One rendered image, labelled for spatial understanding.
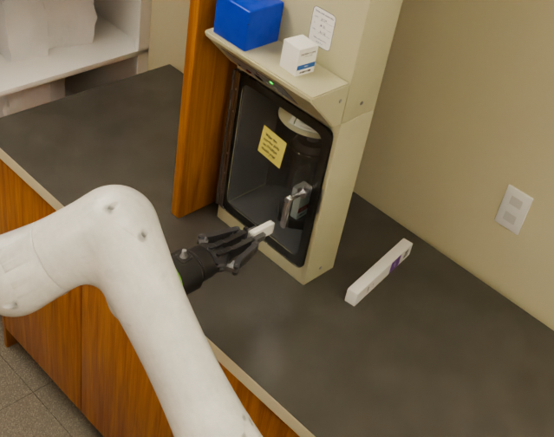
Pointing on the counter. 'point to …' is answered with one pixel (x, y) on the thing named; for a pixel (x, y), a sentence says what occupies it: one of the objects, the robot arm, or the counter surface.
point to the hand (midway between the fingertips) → (260, 231)
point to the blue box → (248, 22)
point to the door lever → (290, 206)
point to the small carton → (298, 55)
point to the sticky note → (271, 146)
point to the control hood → (312, 81)
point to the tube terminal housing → (343, 140)
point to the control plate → (259, 75)
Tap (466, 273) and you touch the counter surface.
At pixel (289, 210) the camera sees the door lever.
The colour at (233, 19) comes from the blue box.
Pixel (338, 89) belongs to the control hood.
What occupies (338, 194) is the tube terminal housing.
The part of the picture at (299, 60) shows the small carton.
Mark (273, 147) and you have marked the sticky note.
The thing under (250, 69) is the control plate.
